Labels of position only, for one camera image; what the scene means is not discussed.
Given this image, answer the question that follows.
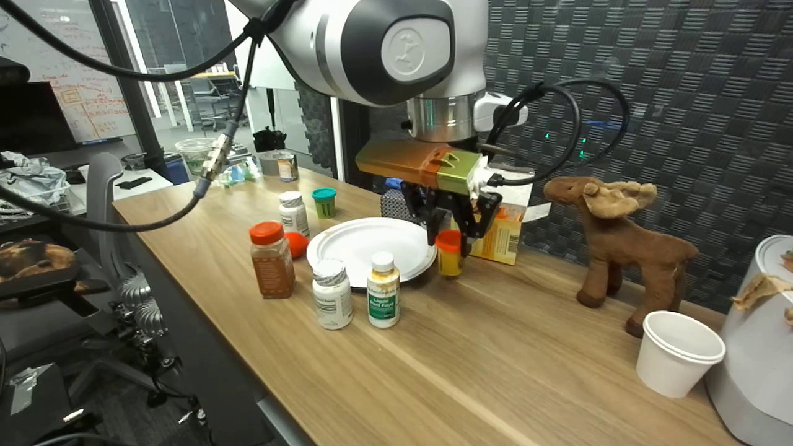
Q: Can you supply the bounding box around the thick cable metal connector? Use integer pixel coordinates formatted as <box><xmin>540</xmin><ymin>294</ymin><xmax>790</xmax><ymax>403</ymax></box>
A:
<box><xmin>0</xmin><ymin>0</ymin><xmax>281</xmax><ymax>234</ymax></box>

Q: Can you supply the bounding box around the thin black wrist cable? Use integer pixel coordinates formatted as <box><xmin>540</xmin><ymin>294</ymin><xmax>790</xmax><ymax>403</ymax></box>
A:
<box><xmin>483</xmin><ymin>78</ymin><xmax>631</xmax><ymax>188</ymax></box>

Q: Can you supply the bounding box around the grey box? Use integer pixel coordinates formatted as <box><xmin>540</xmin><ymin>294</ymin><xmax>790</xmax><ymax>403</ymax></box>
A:
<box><xmin>380</xmin><ymin>188</ymin><xmax>416</xmax><ymax>222</ymax></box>

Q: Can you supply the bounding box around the small white pill bottle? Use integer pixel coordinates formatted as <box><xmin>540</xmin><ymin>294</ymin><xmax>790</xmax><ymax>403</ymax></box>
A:
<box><xmin>311</xmin><ymin>258</ymin><xmax>355</xmax><ymax>332</ymax></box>

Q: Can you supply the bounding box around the white foam cup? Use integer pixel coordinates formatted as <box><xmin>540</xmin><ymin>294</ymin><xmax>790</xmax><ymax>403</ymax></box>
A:
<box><xmin>634</xmin><ymin>310</ymin><xmax>728</xmax><ymax>401</ymax></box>

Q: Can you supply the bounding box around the small orange container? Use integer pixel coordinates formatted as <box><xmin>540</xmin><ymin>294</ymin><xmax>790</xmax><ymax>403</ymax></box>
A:
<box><xmin>433</xmin><ymin>228</ymin><xmax>465</xmax><ymax>280</ymax></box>

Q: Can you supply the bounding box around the orange green ball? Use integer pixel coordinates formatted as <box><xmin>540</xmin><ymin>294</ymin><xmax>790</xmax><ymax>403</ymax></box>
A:
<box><xmin>282</xmin><ymin>229</ymin><xmax>313</xmax><ymax>263</ymax></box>

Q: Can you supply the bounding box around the clear plastic container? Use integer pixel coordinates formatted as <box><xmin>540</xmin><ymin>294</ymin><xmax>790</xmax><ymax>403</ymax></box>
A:
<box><xmin>177</xmin><ymin>134</ymin><xmax>230</xmax><ymax>180</ymax></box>

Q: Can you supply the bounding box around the yellow cap green label bottle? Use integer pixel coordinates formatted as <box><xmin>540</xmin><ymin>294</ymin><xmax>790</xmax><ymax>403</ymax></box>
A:
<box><xmin>365</xmin><ymin>249</ymin><xmax>403</xmax><ymax>332</ymax></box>

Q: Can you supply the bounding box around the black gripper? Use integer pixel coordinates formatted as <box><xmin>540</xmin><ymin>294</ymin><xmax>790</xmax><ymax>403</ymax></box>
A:
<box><xmin>407</xmin><ymin>183</ymin><xmax>505</xmax><ymax>253</ymax></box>

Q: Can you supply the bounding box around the brown green wrist camera mount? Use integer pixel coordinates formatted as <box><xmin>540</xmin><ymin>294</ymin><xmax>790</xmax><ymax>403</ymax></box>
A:
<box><xmin>355</xmin><ymin>134</ymin><xmax>491</xmax><ymax>197</ymax></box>

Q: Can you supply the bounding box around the grey jeans pile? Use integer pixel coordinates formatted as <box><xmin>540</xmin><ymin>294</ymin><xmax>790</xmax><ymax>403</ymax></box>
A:
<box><xmin>0</xmin><ymin>150</ymin><xmax>79</xmax><ymax>222</ymax></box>

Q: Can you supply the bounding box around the brown moose plush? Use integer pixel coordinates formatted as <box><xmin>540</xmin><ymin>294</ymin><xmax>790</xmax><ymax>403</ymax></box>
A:
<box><xmin>542</xmin><ymin>172</ymin><xmax>703</xmax><ymax>339</ymax></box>

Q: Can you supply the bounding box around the black phone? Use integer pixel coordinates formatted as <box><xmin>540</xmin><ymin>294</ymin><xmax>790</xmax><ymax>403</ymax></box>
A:
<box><xmin>115</xmin><ymin>172</ymin><xmax>156</xmax><ymax>191</ymax></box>

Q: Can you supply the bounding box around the large white pill bottle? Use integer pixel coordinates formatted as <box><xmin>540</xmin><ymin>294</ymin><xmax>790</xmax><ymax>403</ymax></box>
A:
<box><xmin>278</xmin><ymin>191</ymin><xmax>311</xmax><ymax>234</ymax></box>

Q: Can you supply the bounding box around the yellow open tea box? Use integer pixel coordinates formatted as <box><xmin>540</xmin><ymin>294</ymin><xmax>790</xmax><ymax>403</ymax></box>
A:
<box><xmin>469</xmin><ymin>180</ymin><xmax>556</xmax><ymax>266</ymax></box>

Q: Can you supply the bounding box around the brown patterned cushion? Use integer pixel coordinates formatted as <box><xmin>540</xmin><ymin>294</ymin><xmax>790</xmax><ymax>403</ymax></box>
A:
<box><xmin>0</xmin><ymin>238</ymin><xmax>83</xmax><ymax>300</ymax></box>

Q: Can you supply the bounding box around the spice jar orange lid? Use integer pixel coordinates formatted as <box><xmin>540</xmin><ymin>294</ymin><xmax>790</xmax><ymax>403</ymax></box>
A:
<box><xmin>249</xmin><ymin>219</ymin><xmax>298</xmax><ymax>301</ymax></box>

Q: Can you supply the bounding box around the white paper plate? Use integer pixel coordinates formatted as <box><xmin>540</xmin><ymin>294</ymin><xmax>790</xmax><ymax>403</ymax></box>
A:
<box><xmin>306</xmin><ymin>216</ymin><xmax>439</xmax><ymax>292</ymax></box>

